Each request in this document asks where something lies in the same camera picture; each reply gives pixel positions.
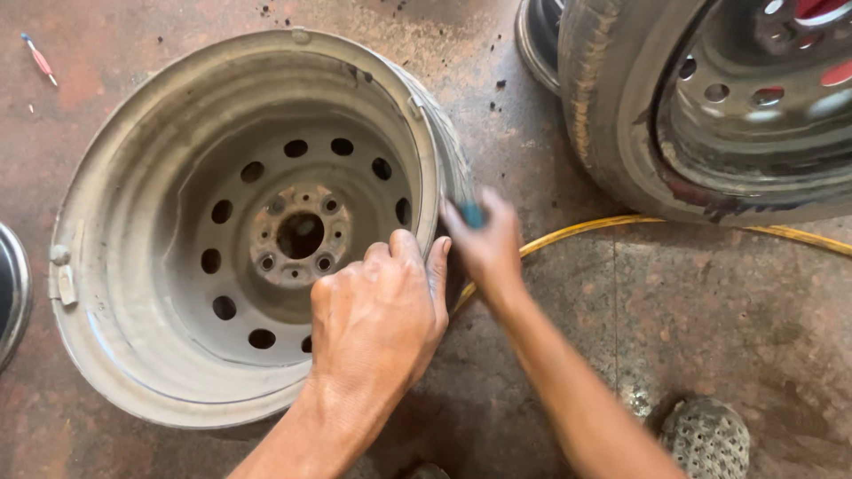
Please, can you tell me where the person's left hand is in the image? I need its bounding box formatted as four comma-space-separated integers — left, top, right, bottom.
309, 229, 454, 403

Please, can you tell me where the person's right hand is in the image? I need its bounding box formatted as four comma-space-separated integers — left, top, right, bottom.
439, 188, 528, 302

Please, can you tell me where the grey steel wheel rim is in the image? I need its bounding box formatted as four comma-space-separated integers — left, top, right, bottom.
48, 28, 443, 430

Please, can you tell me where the worn black tyre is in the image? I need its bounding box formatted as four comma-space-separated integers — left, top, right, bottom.
558, 0, 852, 226

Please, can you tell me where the chrome wheel rim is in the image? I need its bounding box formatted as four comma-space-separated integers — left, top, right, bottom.
514, 0, 567, 95

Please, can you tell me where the dark steel wheel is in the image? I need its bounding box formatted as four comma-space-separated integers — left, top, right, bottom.
655, 0, 852, 195

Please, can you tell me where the grey perforated shoe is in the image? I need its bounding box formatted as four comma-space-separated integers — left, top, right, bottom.
658, 397, 752, 479

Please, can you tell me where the grey clip wheel weight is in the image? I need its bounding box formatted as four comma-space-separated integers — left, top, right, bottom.
56, 264, 78, 307

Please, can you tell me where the red screwdriver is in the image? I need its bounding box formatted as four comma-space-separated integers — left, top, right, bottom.
20, 32, 59, 88

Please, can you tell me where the yellow air hose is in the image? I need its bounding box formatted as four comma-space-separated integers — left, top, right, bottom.
453, 213, 852, 315

